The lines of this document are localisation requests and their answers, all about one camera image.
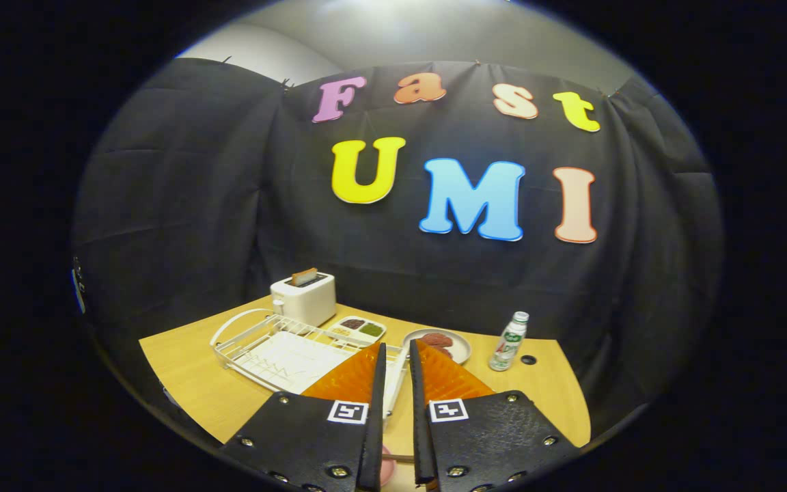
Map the white green drink bottle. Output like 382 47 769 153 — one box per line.
488 311 530 372

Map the beige plate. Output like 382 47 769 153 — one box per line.
402 329 473 365

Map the white wire dish rack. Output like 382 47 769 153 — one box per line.
210 308 411 419

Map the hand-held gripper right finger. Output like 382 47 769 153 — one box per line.
409 340 582 492

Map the divided tray of beans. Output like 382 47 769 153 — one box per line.
327 315 387 344

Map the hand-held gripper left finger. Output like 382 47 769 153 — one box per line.
219 342 389 492

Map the white drip tray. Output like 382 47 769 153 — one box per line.
240 331 360 394

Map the white toaster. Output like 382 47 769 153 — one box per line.
270 271 337 327

